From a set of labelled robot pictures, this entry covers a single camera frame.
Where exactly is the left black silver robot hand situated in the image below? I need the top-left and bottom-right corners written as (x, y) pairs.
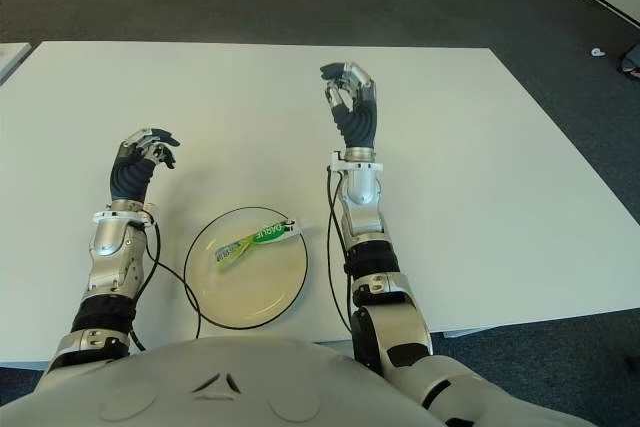
top-left (108, 126), bottom-right (182, 211)

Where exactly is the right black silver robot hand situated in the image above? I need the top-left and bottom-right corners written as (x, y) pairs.
top-left (318, 60), bottom-right (379, 158)

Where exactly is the green toothpaste tube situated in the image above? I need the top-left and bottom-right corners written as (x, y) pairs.
top-left (213, 219), bottom-right (306, 271)

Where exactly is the white plate with black rim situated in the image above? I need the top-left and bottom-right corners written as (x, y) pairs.
top-left (183, 205), bottom-right (310, 331)

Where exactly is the white side table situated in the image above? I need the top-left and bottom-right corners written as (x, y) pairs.
top-left (0, 41), bottom-right (32, 86)

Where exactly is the grey robot torso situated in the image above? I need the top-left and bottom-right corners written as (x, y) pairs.
top-left (0, 336), bottom-right (441, 427)

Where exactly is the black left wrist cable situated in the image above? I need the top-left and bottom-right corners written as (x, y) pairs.
top-left (129, 219), bottom-right (202, 352)

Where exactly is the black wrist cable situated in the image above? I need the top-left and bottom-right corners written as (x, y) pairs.
top-left (129, 219), bottom-right (202, 352)
top-left (323, 166), bottom-right (352, 333)

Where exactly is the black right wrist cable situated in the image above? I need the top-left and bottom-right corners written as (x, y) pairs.
top-left (323, 166), bottom-right (352, 333)

